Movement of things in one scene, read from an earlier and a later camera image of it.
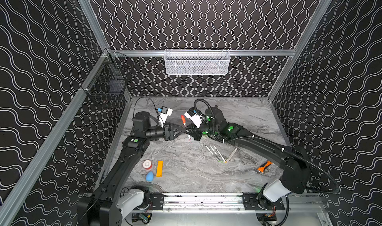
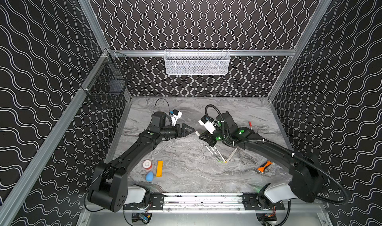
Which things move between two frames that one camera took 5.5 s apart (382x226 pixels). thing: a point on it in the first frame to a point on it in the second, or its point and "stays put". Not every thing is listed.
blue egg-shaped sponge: [149, 176] stays put
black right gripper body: [196, 132] to [209, 137]
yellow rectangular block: [159, 169] stays put
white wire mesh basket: [197, 61] stays put
